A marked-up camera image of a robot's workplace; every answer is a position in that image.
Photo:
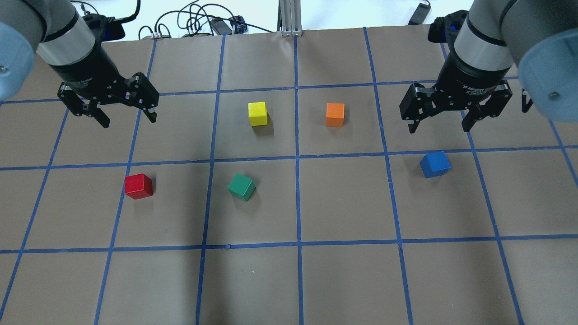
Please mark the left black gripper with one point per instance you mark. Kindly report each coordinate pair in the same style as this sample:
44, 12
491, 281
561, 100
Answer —
86, 68

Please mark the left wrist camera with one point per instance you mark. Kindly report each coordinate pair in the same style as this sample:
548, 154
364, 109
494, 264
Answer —
105, 29

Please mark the green wooden block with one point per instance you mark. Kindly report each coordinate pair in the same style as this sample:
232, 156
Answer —
241, 187

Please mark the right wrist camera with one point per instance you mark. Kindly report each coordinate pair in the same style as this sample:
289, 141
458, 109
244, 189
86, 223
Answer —
445, 29

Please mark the blue wooden block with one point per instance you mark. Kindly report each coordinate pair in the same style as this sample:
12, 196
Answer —
435, 164

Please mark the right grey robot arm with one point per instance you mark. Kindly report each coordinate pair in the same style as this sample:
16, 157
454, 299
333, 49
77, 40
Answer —
539, 37

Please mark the black power adapter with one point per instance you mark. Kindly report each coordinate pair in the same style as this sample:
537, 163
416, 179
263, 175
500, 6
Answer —
420, 14

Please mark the aluminium frame post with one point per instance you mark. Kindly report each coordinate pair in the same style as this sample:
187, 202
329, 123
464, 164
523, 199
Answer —
289, 21

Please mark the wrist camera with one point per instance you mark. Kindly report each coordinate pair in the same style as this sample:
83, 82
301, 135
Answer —
445, 29
105, 29

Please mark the yellow wooden block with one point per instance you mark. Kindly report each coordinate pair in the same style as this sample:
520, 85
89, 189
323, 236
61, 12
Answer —
257, 114

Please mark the red wooden block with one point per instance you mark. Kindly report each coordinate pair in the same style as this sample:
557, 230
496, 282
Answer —
138, 186

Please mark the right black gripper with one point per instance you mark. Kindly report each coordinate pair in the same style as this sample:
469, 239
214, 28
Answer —
469, 77

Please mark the orange wooden block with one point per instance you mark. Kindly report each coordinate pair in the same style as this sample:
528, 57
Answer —
335, 114

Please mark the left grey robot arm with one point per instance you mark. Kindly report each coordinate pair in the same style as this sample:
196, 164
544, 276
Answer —
72, 45

